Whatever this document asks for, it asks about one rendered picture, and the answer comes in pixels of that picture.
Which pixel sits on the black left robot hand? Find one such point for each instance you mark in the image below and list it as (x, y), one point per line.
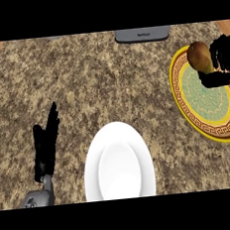
(46, 150)

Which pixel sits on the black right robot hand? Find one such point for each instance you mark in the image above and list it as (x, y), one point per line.
(221, 57)

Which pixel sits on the brown-green pear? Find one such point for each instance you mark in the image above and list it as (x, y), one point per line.
(199, 56)

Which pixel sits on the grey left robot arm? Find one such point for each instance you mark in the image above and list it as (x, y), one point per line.
(40, 194)

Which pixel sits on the yellow patterned plate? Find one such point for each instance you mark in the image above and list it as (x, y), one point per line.
(205, 105)

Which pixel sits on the white plate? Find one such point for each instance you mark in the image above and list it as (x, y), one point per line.
(118, 163)

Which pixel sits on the grey appliance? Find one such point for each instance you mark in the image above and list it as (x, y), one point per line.
(142, 34)

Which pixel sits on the small grey object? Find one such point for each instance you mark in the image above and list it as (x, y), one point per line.
(53, 37)

